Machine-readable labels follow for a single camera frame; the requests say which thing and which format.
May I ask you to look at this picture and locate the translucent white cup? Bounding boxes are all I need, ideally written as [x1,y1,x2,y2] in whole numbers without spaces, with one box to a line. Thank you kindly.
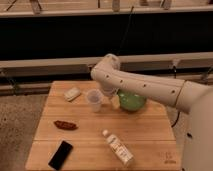
[86,89,103,112]

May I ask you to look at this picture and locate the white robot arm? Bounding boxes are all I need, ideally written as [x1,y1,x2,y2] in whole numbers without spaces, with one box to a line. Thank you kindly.
[91,54,213,171]

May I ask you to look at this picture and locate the green ceramic bowl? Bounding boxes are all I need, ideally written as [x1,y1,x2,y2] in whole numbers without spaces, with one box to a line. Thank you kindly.
[117,91,146,112]

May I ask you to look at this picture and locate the wooden cutting board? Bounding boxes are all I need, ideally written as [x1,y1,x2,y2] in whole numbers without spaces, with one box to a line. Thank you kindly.
[25,81,181,171]

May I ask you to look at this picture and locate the white labelled plastic bottle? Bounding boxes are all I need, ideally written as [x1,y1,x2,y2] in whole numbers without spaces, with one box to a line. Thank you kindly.
[102,130,134,166]

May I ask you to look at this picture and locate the black smartphone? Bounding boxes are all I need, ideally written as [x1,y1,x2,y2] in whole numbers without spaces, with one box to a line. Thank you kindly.
[48,141,73,170]

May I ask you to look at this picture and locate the black hanging cable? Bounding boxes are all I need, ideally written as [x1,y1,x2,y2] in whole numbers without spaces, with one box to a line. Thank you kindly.
[114,5,135,58]

